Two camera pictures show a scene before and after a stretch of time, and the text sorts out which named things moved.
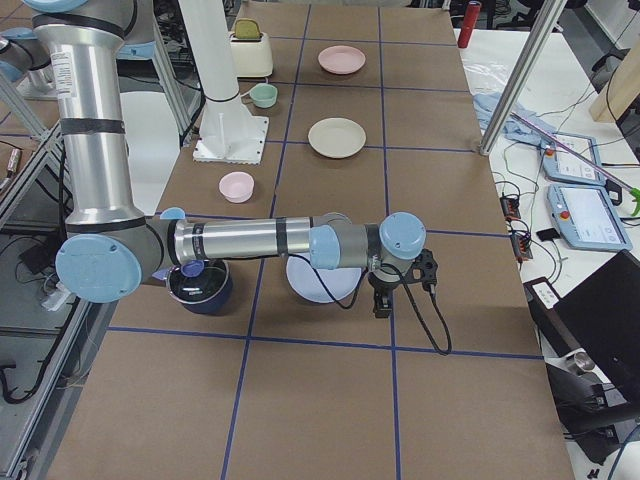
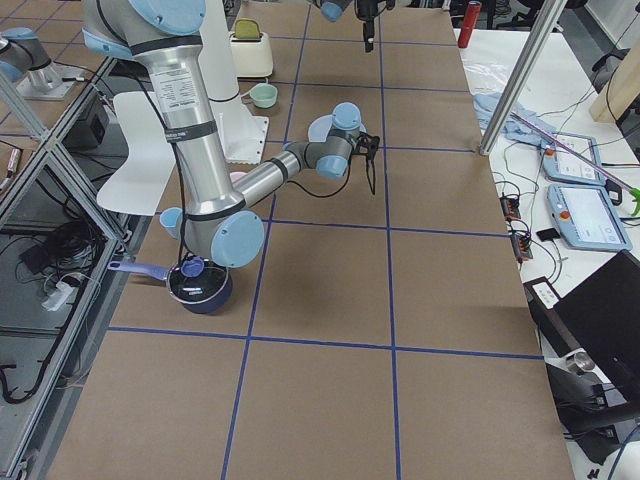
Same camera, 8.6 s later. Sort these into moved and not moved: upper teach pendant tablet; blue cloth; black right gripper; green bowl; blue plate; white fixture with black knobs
Moved: black right gripper; blue plate
Not moved: upper teach pendant tablet; blue cloth; white fixture with black knobs; green bowl
